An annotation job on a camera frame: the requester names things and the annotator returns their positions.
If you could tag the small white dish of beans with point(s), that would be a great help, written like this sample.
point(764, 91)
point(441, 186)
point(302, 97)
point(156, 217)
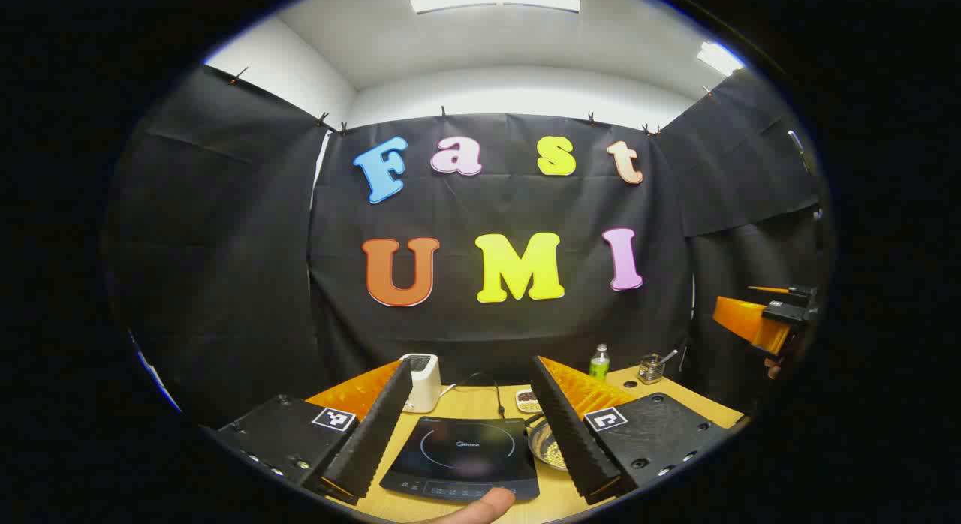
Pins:
point(528, 400)

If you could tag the white toaster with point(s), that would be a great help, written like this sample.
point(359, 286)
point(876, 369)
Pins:
point(426, 385)

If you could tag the metal spoon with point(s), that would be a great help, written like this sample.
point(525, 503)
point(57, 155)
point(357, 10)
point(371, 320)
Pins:
point(668, 356)

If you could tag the stainless steel pot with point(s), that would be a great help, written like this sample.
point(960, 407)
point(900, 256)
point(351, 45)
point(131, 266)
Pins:
point(542, 443)

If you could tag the pile of yellow soybeans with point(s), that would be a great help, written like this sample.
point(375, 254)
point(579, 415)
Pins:
point(554, 454)

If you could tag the black induction cooktop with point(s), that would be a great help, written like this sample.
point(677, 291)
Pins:
point(465, 449)

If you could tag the green drink bottle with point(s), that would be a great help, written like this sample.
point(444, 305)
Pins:
point(598, 366)

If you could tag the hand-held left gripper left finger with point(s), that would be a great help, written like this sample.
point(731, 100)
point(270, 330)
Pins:
point(372, 434)

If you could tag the black backdrop cloth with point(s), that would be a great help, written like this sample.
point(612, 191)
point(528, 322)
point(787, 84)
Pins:
point(225, 246)

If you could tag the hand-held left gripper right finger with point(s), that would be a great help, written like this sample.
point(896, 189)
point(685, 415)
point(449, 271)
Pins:
point(567, 434)

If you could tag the small ceiling light panel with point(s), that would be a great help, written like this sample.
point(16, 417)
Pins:
point(718, 57)

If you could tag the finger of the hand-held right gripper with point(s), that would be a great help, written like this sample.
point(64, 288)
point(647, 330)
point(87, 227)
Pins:
point(769, 290)
point(743, 321)

